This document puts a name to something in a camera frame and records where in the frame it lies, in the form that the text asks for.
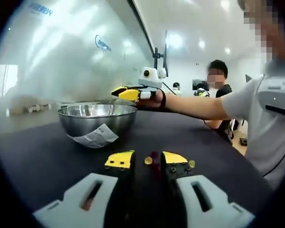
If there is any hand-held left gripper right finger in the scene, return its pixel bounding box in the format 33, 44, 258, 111
161, 151, 256, 228

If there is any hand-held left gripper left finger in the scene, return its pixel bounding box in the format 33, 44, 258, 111
32, 149, 137, 228

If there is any dark red gummy candy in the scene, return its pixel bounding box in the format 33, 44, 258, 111
151, 151, 161, 167

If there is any steel bowl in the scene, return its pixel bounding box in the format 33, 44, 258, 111
57, 103, 138, 150

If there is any person's right hand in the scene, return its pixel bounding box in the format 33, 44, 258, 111
133, 89, 164, 111

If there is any dark screen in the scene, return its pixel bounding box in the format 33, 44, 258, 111
192, 79, 209, 90

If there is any white paper label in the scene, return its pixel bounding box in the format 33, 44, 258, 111
73, 123, 119, 148

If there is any operator in grey shirt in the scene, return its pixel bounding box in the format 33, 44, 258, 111
222, 59, 285, 190

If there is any white chest device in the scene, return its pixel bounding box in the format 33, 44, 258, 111
256, 76, 285, 117

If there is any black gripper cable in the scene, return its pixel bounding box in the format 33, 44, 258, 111
162, 81, 179, 96

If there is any black wrist strap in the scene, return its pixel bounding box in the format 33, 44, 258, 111
159, 89, 167, 111

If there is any black device cable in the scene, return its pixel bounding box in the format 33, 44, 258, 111
263, 140, 285, 177

